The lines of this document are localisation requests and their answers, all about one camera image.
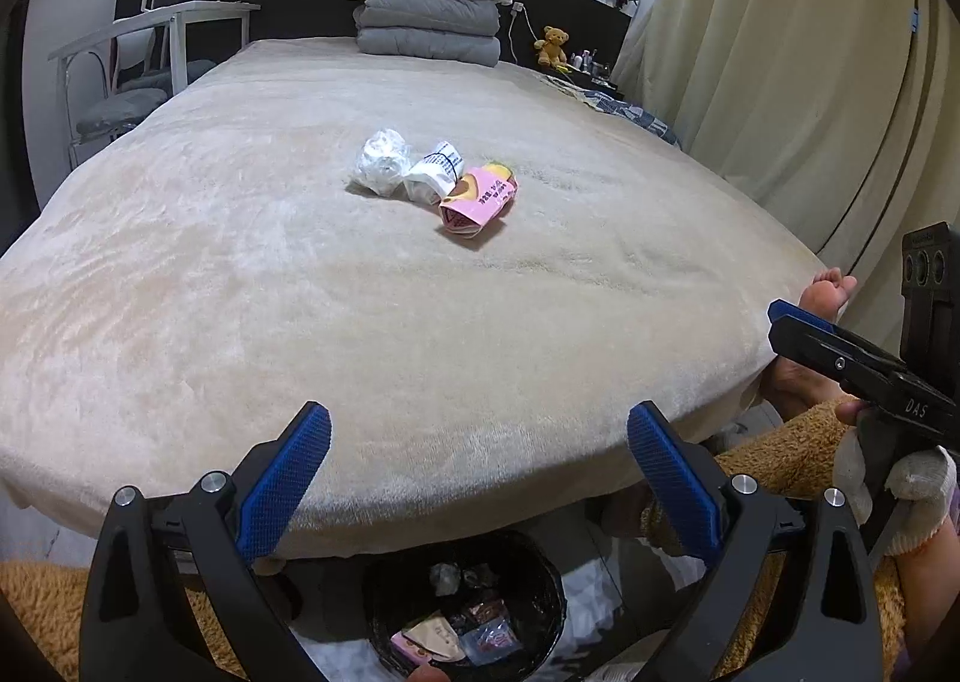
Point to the cream curtain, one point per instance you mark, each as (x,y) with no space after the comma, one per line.
(839,117)

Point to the white side table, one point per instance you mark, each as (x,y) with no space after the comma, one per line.
(177,18)

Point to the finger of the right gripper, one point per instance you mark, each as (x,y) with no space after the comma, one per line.
(825,348)

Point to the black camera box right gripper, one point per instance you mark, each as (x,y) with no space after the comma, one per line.
(929,285)

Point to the white printed paper wrapper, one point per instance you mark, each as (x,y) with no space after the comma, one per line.
(433,176)

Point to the person's bare foot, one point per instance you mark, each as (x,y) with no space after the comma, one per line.
(799,379)

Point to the folded grey quilt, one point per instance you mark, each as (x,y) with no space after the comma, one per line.
(459,30)

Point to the beige plush bed blanket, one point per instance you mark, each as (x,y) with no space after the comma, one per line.
(187,289)

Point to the grey cushioned chair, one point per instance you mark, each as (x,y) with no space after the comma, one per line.
(134,79)

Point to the bottles on nightstand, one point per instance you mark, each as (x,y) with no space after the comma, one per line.
(585,62)

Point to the brown teddy bear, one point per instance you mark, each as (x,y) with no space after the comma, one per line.
(550,53)

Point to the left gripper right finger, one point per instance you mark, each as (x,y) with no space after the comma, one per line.
(772,561)

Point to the brown fuzzy rug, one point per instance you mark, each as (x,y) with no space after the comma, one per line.
(34,596)

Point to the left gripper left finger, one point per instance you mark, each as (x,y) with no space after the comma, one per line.
(137,621)

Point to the black trash bin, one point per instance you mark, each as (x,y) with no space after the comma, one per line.
(486,608)

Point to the small white plastic bag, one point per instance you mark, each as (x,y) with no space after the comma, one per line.
(382,163)

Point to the pink snack box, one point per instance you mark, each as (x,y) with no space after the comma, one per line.
(477,200)

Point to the blue patterned sheet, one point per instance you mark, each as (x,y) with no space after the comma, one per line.
(597,94)

